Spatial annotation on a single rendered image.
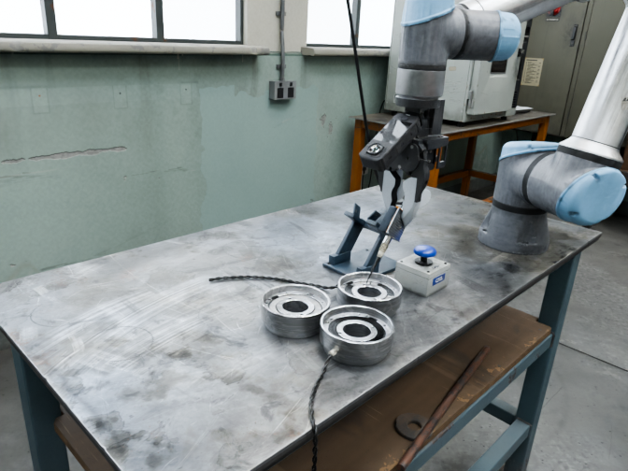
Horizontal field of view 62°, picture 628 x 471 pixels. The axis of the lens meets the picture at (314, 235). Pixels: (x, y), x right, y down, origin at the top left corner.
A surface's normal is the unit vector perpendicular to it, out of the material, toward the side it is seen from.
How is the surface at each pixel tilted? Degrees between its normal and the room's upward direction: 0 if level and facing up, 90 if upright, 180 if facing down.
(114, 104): 90
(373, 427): 0
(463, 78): 90
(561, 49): 90
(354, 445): 0
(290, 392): 0
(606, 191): 97
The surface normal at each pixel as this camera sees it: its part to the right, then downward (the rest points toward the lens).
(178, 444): 0.05, -0.93
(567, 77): -0.70, 0.22
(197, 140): 0.72, 0.29
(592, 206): 0.27, 0.48
